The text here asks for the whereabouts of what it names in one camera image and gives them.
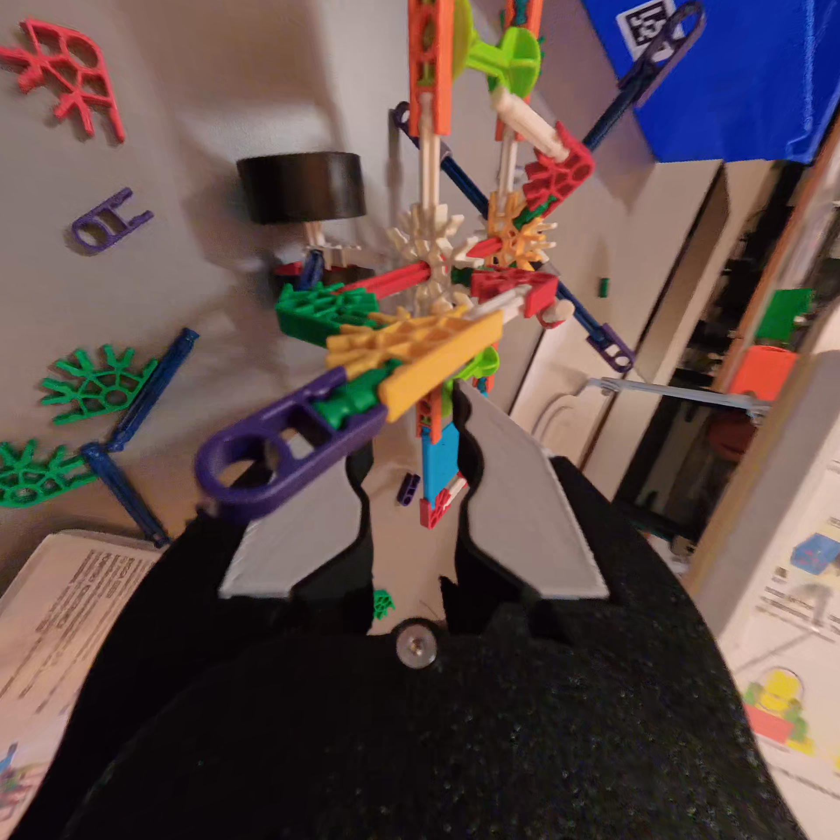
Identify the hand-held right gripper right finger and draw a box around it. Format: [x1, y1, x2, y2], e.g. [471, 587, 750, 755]
[453, 381, 610, 601]

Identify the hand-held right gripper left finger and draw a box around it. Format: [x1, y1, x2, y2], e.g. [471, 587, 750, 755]
[218, 453, 375, 599]

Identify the colourful construction toy model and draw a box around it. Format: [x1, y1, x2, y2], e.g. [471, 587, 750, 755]
[195, 0, 706, 531]

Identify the dark blue plastic rod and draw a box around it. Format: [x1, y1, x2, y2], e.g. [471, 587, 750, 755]
[108, 328, 200, 452]
[80, 441, 170, 549]

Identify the white document stand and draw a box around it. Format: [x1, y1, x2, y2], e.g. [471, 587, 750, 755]
[508, 315, 840, 840]

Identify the building ideas booklet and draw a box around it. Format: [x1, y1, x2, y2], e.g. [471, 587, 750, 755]
[0, 530, 165, 840]

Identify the large green fan connector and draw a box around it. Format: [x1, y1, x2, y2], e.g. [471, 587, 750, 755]
[39, 346, 158, 424]
[0, 440, 99, 509]

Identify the orange storage bin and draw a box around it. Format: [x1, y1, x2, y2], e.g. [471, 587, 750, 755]
[730, 346, 798, 401]

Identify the green storage bin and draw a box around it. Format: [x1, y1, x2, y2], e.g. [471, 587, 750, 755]
[755, 289, 815, 342]

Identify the blue plastic bin with tag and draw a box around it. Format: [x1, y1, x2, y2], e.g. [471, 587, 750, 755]
[581, 0, 840, 165]

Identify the red fan connector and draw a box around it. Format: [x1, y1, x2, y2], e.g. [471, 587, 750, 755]
[0, 18, 126, 144]

